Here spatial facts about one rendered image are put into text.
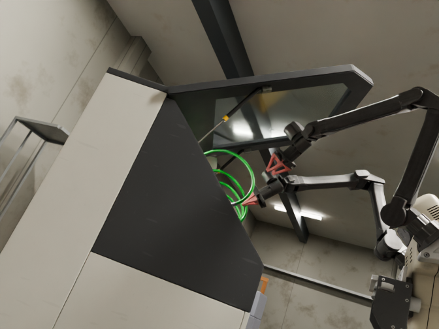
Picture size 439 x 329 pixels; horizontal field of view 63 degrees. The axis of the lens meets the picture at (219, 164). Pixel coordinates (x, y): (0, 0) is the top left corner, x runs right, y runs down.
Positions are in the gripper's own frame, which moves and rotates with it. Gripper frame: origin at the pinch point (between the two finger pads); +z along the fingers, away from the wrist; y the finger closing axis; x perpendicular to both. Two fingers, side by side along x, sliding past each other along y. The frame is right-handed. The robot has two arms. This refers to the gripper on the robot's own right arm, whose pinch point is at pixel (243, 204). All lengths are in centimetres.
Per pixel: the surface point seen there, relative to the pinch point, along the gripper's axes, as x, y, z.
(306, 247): -923, 154, -127
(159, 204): 42, -2, 28
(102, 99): 52, 47, 32
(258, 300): -196, -14, 25
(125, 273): 42, -19, 47
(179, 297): 37, -33, 34
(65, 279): 47, -13, 65
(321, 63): -181, 184, -162
